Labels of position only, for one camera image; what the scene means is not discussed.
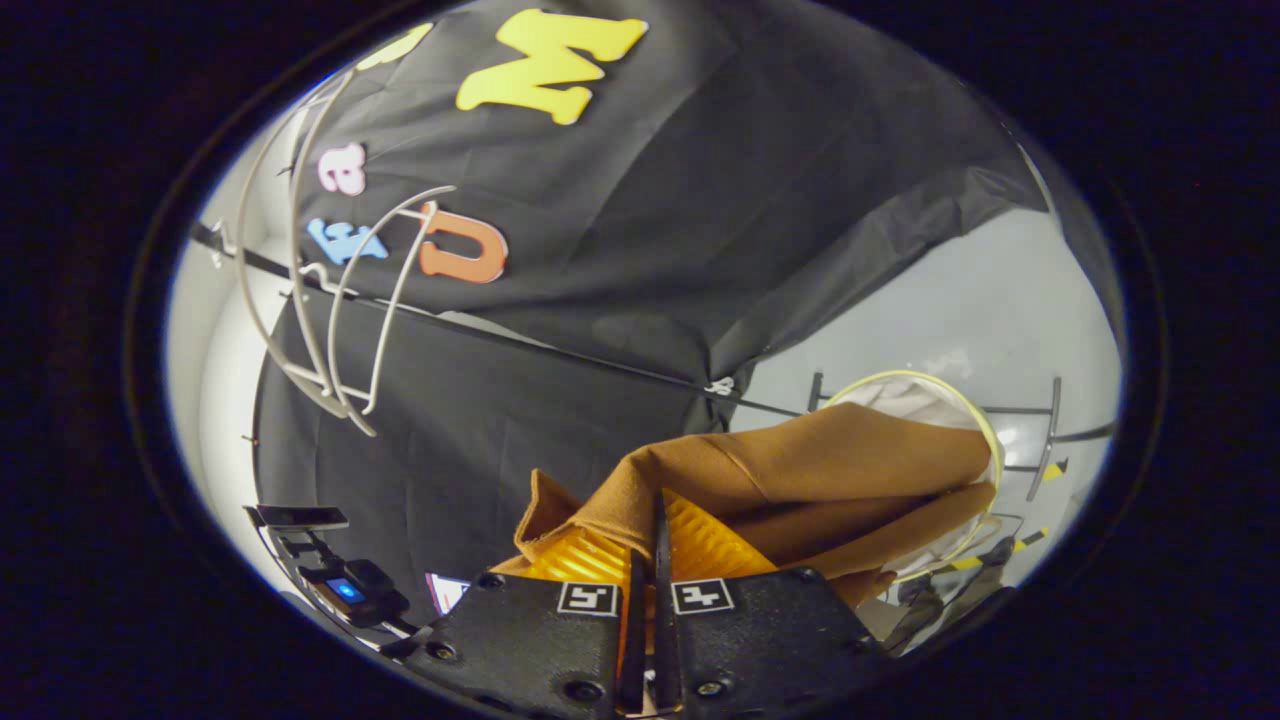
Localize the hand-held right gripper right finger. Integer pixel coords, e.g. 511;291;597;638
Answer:
652;490;889;713

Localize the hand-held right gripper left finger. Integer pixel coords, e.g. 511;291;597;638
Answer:
405;525;647;716

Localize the brown jacket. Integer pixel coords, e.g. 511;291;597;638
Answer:
495;403;1001;608

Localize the white laundry hamper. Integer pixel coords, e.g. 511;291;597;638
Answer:
820;368;1006;583

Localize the white plastic hanger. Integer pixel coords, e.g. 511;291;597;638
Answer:
325;185;458;438
235;68;353;421

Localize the black clothes rack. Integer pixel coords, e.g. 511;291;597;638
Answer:
190;222;1116;503

